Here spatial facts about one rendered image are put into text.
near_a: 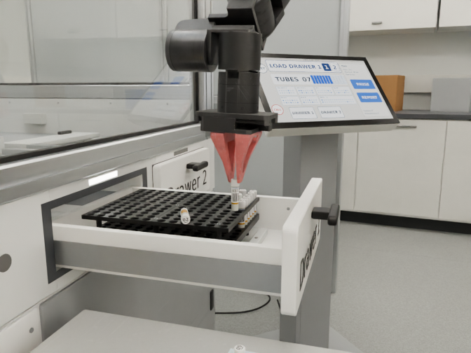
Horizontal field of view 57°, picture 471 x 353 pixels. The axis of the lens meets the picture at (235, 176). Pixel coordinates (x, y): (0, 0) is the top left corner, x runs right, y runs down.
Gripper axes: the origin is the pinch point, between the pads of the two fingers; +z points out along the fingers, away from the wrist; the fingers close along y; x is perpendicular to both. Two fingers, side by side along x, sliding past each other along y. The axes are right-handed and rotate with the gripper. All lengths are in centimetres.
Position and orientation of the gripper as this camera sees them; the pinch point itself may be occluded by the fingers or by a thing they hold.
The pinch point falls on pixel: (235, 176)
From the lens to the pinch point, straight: 61.9
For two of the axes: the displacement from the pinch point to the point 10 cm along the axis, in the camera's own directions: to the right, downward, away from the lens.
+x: -3.1, 2.0, -9.3
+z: -0.3, 9.7, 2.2
